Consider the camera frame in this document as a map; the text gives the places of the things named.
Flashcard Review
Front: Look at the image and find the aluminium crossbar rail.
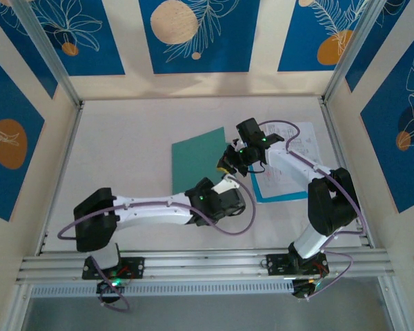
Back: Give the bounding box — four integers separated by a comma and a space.
15, 248, 397, 286

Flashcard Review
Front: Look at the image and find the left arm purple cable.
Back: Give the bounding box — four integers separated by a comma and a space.
57, 174, 258, 314

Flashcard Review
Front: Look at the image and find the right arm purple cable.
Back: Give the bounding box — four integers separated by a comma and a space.
258, 119, 368, 304

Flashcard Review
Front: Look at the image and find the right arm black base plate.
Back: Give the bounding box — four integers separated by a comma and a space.
266, 252, 330, 277

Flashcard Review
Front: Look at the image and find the blue edged document sleeve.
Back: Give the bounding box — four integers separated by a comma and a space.
248, 168, 311, 205

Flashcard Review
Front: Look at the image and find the aluminium side rail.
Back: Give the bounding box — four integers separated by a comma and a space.
35, 101, 86, 257
318, 97, 376, 248

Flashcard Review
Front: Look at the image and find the white printed paper sheet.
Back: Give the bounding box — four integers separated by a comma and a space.
252, 164, 310, 201
260, 120, 321, 166

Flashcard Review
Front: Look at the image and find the green paper folder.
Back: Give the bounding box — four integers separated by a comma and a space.
171, 126, 228, 194

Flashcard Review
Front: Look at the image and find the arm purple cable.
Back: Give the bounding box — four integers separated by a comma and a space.
57, 174, 258, 314
258, 119, 368, 304

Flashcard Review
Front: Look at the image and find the grey slotted cable duct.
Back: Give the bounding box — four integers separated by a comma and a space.
30, 279, 295, 299

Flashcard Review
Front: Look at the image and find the aluminium frame post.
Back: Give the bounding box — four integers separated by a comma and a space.
322, 0, 391, 104
10, 0, 84, 107

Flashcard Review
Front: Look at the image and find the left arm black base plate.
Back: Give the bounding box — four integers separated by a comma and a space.
81, 256, 146, 281

